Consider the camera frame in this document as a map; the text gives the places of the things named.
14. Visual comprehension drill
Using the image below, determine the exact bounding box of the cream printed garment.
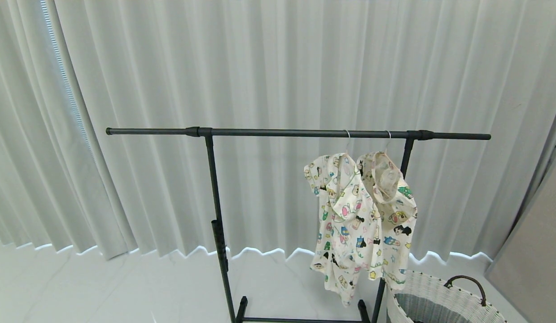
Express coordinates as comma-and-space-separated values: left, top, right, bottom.
303, 153, 382, 307
355, 151, 418, 291

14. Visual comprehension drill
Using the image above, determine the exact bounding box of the white curtain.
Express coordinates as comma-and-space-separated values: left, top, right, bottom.
0, 0, 556, 262

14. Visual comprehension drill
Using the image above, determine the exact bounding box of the black clothes rack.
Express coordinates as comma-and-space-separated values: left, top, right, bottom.
106, 127, 492, 323

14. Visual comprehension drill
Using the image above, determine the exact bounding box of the white laundry basket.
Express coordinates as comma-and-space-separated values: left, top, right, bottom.
385, 269, 508, 323

